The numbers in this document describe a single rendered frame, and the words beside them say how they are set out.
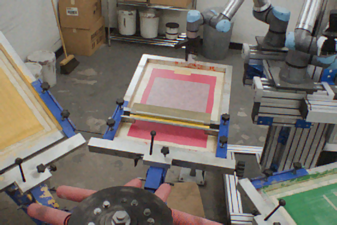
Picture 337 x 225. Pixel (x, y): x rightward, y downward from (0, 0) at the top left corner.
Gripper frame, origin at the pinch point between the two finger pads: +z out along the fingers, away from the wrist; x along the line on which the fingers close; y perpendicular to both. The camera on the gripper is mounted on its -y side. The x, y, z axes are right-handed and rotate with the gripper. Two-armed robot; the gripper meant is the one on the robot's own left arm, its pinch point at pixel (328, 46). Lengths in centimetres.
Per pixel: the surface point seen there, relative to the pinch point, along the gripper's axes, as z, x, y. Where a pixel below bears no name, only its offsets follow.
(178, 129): -8, 66, 56
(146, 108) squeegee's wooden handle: -3, 81, 44
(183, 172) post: -81, 103, 154
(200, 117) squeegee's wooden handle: -11, 55, 47
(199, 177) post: -83, 89, 156
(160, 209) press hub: 64, 35, 32
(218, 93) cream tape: -46, 58, 52
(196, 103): -32, 66, 53
